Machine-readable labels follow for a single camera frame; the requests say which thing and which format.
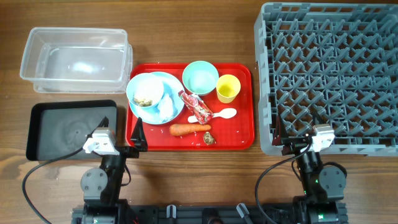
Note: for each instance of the white tissue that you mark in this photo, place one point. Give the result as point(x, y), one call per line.
point(165, 107)

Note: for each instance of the mint green bowl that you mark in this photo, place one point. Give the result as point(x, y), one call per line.
point(200, 77)

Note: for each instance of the light blue bowl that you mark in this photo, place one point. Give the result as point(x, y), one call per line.
point(145, 85)

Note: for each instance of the orange carrot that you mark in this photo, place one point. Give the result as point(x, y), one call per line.
point(183, 129)

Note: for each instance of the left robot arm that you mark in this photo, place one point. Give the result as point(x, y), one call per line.
point(101, 186)

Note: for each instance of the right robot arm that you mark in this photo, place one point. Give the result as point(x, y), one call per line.
point(323, 182)

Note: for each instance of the brown mushroom piece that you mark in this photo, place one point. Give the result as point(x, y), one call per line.
point(208, 138)

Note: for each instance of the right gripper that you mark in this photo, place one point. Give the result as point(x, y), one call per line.
point(281, 138)

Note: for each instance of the grey dishwasher rack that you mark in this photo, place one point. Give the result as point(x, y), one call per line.
point(339, 60)

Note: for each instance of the black plastic tray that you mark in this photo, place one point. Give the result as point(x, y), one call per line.
point(58, 129)

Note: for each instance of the red snack wrapper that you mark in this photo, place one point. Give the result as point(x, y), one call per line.
point(197, 106)

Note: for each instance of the yellow cup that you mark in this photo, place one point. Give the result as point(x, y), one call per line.
point(227, 88)

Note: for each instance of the clear plastic bin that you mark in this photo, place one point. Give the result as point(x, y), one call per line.
point(77, 60)

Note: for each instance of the food scraps with rice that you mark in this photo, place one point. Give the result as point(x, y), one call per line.
point(142, 102)

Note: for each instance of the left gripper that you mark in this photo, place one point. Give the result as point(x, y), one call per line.
point(138, 140)

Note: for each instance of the white plastic spoon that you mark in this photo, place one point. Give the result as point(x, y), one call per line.
point(226, 113)

